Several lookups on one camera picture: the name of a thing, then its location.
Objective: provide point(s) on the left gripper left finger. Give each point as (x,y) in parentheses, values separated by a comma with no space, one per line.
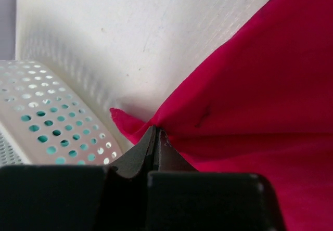
(79,197)

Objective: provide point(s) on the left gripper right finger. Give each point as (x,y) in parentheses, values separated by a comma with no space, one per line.
(182,198)

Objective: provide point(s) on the magenta t shirt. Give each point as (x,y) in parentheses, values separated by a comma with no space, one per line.
(261,102)

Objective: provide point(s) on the teal rolled t shirt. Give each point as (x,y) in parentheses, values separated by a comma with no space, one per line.
(59,135)

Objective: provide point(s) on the white perforated plastic basket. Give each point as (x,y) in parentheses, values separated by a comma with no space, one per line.
(28,85)

